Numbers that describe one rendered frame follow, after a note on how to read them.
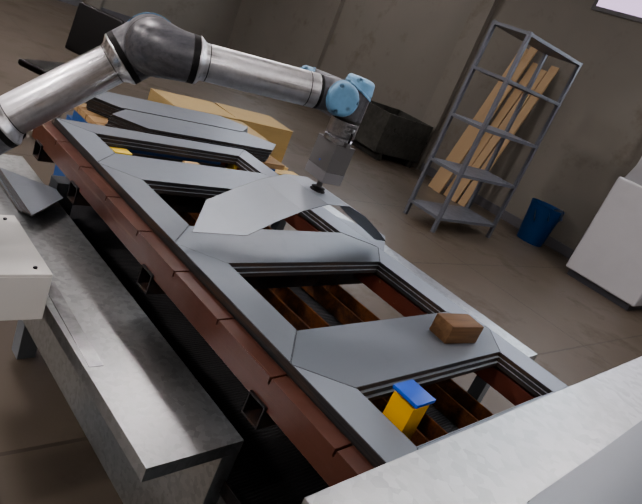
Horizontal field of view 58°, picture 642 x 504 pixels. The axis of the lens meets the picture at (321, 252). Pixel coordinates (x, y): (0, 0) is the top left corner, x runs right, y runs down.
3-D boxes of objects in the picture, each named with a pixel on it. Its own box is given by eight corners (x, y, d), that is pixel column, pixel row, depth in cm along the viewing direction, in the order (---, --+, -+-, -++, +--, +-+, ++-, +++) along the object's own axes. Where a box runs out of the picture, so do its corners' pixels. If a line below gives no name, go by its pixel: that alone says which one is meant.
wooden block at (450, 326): (459, 329, 150) (468, 313, 149) (475, 343, 146) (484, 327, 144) (428, 329, 143) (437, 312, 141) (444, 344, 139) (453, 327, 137)
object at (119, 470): (1, 258, 199) (20, 164, 187) (185, 578, 121) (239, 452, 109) (-12, 258, 196) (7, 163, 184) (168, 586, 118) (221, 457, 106)
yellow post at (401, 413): (369, 463, 116) (409, 387, 109) (386, 481, 113) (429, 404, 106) (352, 469, 112) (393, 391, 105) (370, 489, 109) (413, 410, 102)
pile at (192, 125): (236, 131, 281) (240, 119, 279) (284, 165, 257) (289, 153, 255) (71, 99, 223) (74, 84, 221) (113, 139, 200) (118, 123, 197)
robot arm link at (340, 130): (347, 118, 152) (366, 129, 146) (341, 134, 154) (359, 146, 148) (326, 112, 147) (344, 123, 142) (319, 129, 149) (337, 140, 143)
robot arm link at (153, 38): (132, 12, 105) (369, 78, 125) (129, 9, 115) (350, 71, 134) (122, 76, 109) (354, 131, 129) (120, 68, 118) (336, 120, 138)
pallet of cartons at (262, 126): (256, 162, 559) (273, 116, 543) (309, 203, 503) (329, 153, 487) (128, 140, 471) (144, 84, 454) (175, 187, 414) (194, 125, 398)
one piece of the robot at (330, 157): (370, 139, 148) (345, 196, 154) (350, 126, 154) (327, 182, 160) (342, 131, 142) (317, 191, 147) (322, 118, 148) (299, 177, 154)
